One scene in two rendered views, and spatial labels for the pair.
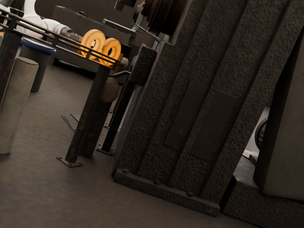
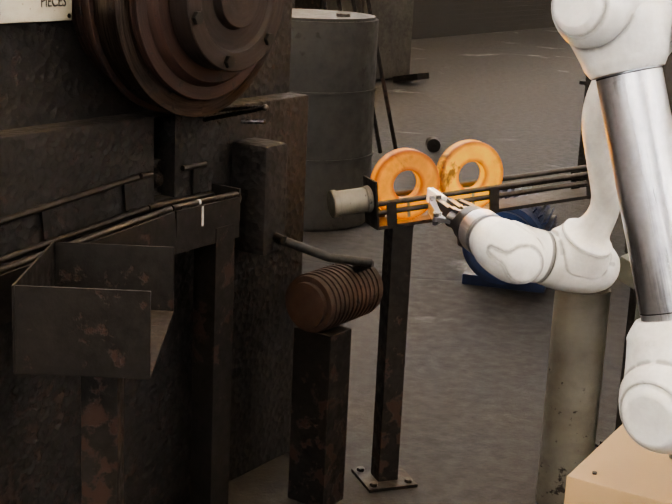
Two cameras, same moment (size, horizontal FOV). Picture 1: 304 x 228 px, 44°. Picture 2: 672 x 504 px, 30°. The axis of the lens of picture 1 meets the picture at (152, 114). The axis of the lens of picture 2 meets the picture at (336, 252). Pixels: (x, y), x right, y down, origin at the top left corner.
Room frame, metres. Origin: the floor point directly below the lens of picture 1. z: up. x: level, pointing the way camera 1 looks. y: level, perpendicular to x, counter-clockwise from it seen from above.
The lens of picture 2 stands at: (4.22, 2.05, 1.25)
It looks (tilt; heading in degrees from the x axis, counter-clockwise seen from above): 15 degrees down; 222
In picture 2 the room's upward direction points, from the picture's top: 3 degrees clockwise
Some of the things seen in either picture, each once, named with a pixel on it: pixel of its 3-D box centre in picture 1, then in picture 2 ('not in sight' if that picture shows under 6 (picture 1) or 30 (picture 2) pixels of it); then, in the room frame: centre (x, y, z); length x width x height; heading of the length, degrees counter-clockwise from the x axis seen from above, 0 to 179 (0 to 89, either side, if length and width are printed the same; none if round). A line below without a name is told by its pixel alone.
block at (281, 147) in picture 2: (143, 65); (257, 196); (2.38, 0.17, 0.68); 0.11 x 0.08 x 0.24; 97
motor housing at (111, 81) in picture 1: (97, 119); (331, 382); (2.27, 0.30, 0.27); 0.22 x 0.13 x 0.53; 7
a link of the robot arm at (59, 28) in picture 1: (62, 32); (483, 233); (2.29, 0.70, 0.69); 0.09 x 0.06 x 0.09; 151
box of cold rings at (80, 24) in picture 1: (87, 44); not in sight; (5.26, 1.22, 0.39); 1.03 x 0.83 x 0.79; 101
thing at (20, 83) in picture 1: (12, 106); (572, 395); (1.91, 0.70, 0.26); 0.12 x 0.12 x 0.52
